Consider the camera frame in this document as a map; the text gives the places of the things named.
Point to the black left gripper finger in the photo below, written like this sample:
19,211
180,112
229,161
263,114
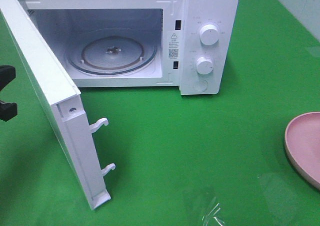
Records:
8,74
8,110

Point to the white microwave door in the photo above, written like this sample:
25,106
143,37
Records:
61,101

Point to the round microwave door button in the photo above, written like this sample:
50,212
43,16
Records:
200,85

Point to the white microwave knob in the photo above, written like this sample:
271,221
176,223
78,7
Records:
209,34
204,65

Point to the pink round plate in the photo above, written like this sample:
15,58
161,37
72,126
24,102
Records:
302,146

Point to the glass microwave turntable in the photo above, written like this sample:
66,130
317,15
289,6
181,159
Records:
113,51

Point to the white microwave oven body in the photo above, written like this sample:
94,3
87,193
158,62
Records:
177,21

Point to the clear tape piece on table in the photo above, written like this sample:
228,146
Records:
212,218

